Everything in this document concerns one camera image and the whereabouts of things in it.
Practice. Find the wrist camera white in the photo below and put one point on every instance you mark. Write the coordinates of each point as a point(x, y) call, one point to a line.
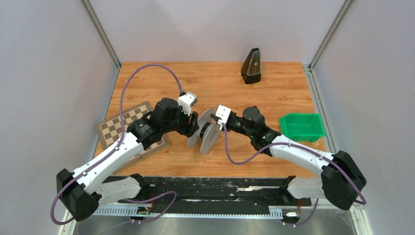
point(187, 101)
point(222, 114)

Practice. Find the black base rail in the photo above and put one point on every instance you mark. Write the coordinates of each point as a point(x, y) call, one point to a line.
point(220, 195)

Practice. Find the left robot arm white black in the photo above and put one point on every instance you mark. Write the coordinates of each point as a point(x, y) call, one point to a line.
point(82, 191)

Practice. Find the white plastic cable spool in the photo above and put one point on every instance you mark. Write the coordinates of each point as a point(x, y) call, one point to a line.
point(207, 133)

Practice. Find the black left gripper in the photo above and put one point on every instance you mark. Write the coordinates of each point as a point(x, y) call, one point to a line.
point(188, 129)

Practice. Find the black metronome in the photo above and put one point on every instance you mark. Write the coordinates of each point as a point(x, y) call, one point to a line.
point(251, 68)

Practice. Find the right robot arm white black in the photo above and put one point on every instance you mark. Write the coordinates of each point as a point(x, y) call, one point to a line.
point(337, 179)

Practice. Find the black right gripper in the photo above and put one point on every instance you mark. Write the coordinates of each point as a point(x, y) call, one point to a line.
point(227, 130)

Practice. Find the wooden chessboard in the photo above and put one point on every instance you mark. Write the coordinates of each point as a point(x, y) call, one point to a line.
point(109, 130)

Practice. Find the green plastic bin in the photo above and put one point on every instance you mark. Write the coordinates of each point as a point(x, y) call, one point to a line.
point(302, 126)

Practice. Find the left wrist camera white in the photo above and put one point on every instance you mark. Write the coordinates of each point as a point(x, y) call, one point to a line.
point(187, 101)

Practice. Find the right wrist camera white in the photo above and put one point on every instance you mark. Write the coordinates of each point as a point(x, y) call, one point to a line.
point(222, 114)

